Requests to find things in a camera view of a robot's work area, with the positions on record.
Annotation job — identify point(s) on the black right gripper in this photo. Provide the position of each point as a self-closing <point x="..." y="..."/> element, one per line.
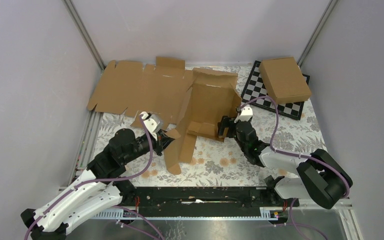
<point x="227" y="122"/>

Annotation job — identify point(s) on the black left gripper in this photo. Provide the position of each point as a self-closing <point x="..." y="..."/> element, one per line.
<point x="163" y="140"/>

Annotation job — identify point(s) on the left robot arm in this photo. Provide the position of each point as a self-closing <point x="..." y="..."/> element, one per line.
<point x="98" y="188"/>

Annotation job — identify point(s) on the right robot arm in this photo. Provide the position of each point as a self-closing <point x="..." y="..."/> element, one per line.
<point x="318" y="176"/>

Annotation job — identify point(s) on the closed brown cardboard box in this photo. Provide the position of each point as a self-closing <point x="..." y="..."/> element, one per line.
<point x="284" y="81"/>

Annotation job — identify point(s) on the floral patterned table mat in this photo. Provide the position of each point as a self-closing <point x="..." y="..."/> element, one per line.
<point x="217" y="164"/>

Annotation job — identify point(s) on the flat cardboard sheet stack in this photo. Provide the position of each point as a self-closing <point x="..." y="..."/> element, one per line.
<point x="131" y="87"/>

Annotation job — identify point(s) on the black white chessboard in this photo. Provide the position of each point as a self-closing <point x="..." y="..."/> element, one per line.
<point x="254" y="87"/>

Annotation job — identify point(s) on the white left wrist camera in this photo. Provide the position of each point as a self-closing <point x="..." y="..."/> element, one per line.
<point x="152" y="122"/>

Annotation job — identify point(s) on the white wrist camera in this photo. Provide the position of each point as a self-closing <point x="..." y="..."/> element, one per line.
<point x="152" y="122"/>
<point x="244" y="114"/>

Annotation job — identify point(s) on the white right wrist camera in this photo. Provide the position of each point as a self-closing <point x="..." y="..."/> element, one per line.
<point x="244" y="114"/>

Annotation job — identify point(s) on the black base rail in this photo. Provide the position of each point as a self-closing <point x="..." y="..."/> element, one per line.
<point x="204" y="202"/>

